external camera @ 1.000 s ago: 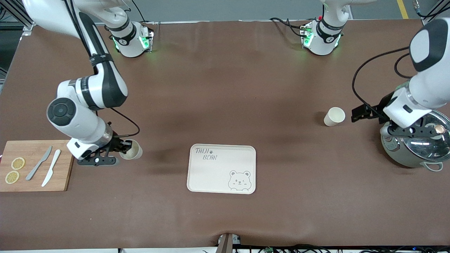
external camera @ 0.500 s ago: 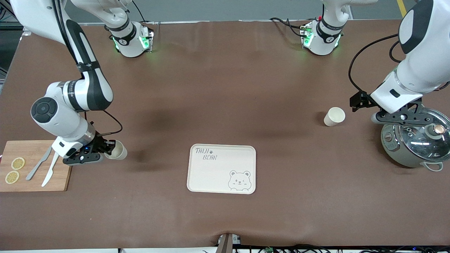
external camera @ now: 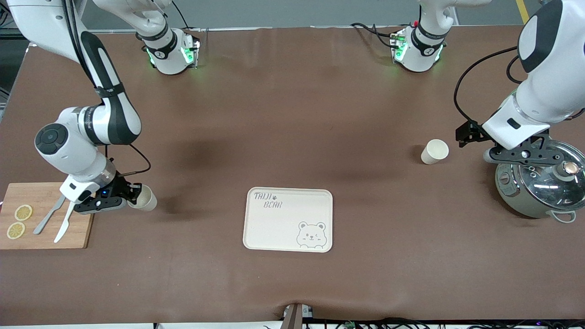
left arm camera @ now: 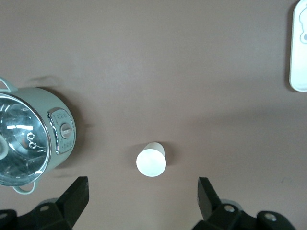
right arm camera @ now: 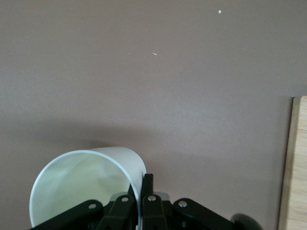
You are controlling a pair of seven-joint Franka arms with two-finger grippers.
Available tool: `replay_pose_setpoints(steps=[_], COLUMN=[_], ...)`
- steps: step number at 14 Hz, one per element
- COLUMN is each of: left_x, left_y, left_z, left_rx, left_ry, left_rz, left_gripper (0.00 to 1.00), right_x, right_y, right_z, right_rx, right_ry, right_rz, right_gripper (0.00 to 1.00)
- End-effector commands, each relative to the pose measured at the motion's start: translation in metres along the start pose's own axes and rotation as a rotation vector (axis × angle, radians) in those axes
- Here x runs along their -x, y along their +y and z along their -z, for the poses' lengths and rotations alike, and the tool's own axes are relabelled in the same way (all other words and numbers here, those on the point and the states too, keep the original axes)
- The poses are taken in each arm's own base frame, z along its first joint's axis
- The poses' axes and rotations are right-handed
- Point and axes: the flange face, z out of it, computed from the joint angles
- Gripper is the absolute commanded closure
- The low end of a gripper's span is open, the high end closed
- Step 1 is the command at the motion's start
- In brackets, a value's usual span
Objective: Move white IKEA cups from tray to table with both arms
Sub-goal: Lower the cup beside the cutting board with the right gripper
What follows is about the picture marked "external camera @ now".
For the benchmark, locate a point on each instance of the white plastic knife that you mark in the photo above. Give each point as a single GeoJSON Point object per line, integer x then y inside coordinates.
{"type": "Point", "coordinates": [63, 228]}

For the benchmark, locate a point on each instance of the white paper-like cup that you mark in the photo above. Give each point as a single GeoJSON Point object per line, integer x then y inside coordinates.
{"type": "Point", "coordinates": [435, 151]}
{"type": "Point", "coordinates": [146, 198]}

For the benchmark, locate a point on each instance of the cream tray with bear print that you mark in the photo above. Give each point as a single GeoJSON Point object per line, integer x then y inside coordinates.
{"type": "Point", "coordinates": [283, 228]}

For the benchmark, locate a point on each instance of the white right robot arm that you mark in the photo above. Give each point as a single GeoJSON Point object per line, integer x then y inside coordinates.
{"type": "Point", "coordinates": [68, 146]}

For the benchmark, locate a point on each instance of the grey-green cooking pot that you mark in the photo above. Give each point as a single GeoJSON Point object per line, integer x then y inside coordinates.
{"type": "Point", "coordinates": [512, 196]}

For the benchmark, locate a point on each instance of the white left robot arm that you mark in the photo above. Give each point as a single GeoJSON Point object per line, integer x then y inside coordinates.
{"type": "Point", "coordinates": [548, 82]}

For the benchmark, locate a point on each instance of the aluminium camera post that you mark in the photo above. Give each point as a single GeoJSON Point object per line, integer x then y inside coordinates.
{"type": "Point", "coordinates": [295, 317]}

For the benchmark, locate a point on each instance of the wooden cutting board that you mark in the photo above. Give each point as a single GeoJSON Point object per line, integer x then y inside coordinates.
{"type": "Point", "coordinates": [27, 237]}

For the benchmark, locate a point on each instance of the yellow lemon slice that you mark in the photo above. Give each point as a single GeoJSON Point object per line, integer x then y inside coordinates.
{"type": "Point", "coordinates": [16, 230]}
{"type": "Point", "coordinates": [23, 212]}

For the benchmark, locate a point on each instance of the grey plastic knife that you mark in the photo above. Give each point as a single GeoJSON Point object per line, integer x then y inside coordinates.
{"type": "Point", "coordinates": [45, 221]}

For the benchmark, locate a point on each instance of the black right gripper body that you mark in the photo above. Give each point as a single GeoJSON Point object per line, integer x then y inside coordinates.
{"type": "Point", "coordinates": [119, 188]}

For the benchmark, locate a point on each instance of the glass pot lid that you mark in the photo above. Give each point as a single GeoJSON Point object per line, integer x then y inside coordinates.
{"type": "Point", "coordinates": [548, 187]}

